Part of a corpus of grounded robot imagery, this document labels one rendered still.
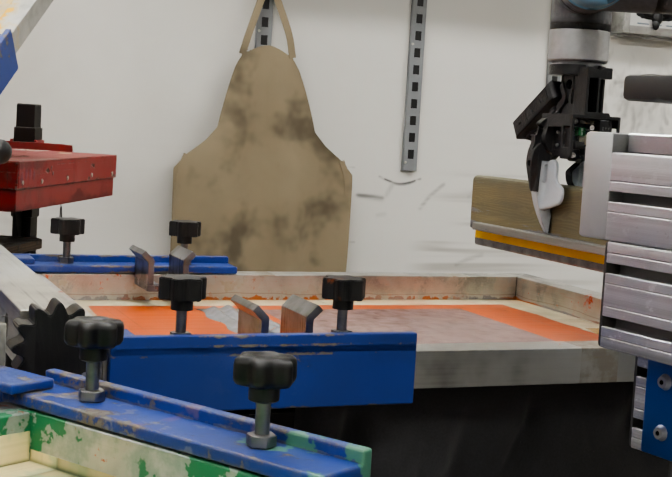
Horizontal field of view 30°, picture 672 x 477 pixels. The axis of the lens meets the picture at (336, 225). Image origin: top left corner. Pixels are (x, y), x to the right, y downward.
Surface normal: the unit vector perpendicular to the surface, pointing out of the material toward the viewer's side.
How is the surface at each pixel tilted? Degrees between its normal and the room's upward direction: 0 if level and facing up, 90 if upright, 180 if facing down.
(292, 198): 86
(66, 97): 90
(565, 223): 90
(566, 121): 90
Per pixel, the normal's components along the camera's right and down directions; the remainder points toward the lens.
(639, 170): -0.85, 0.00
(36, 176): 0.99, 0.07
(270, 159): -0.04, 0.09
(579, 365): 0.39, 0.10
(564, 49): -0.62, 0.02
